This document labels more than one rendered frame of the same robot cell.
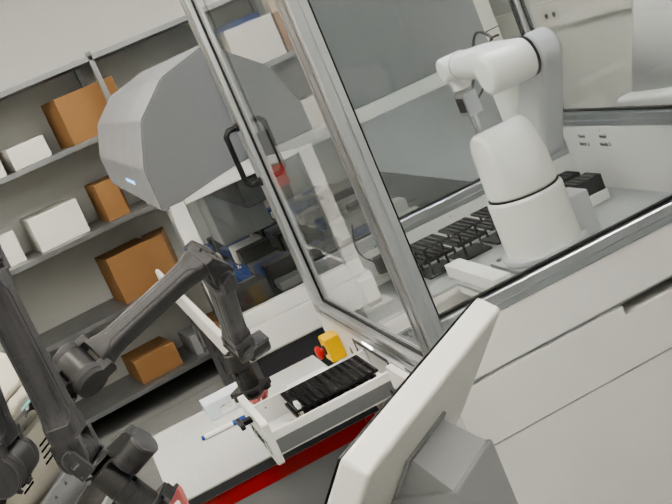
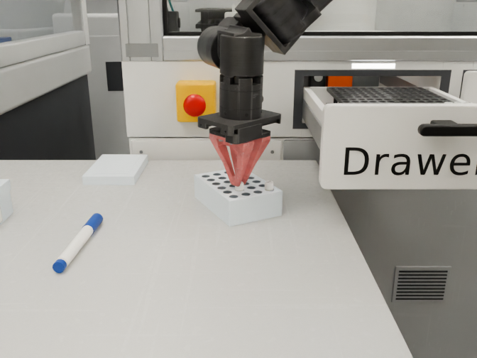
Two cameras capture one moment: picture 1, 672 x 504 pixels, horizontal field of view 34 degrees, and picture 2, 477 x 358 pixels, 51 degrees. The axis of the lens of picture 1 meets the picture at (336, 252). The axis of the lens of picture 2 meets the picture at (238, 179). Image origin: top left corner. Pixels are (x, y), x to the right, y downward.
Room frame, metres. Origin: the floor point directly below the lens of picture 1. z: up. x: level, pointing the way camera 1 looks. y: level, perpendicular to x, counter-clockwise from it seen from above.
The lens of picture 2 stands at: (2.64, 1.00, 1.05)
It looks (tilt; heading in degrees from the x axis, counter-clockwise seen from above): 19 degrees down; 282
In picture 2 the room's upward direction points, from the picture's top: straight up
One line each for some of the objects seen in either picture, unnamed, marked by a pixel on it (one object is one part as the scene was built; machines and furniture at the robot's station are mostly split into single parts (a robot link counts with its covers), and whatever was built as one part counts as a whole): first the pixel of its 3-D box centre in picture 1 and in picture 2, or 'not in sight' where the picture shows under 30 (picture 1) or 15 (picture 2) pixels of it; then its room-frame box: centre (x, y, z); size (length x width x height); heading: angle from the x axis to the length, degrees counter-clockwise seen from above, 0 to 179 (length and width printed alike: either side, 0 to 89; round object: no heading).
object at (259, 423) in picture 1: (260, 428); (434, 147); (2.53, 0.34, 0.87); 0.29 x 0.02 x 0.11; 12
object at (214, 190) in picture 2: not in sight; (236, 194); (2.79, 0.32, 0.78); 0.12 x 0.08 x 0.04; 130
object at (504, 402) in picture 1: (542, 288); (342, 69); (2.66, -0.45, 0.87); 1.02 x 0.95 x 0.14; 12
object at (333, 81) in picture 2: not in sight; (330, 79); (2.69, -0.35, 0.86); 0.11 x 0.04 x 0.06; 12
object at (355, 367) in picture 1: (332, 392); (389, 116); (2.57, 0.15, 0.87); 0.22 x 0.18 x 0.06; 102
